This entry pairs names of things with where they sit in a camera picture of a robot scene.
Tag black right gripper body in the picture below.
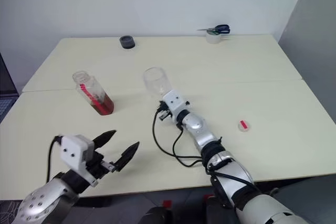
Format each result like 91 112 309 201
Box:
157 100 173 122

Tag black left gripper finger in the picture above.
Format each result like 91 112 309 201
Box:
91 129 118 150
114 141 141 173

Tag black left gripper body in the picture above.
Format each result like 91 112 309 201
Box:
85 148 117 180

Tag clear wine glass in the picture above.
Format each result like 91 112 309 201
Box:
142 67 174 99

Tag plastic bottle with red liquid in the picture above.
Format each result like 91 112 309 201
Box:
71 70 116 116

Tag white bottle cap red stripe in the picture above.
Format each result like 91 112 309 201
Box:
238 119 250 132

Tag black round tape roll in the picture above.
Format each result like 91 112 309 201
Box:
119 35 136 50

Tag white tape roll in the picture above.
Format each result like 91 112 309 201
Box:
205 30 222 45

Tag dark laptop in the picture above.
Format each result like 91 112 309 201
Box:
0 50 19 123

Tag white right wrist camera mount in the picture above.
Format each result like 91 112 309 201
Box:
162 90 191 118

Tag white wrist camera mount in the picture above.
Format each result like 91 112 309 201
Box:
59 134 100 187
162 90 191 118

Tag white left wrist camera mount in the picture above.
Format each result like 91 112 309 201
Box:
59 134 100 187

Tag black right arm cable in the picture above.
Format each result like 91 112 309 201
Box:
152 109 219 169

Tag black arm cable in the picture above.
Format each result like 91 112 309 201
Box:
152 109 219 169
46 135 64 183

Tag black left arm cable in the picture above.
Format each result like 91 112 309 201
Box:
46 135 64 183

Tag white floor cables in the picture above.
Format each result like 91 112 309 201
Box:
0 199 24 224

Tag blue handled scissors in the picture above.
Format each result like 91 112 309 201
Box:
196 24 232 35

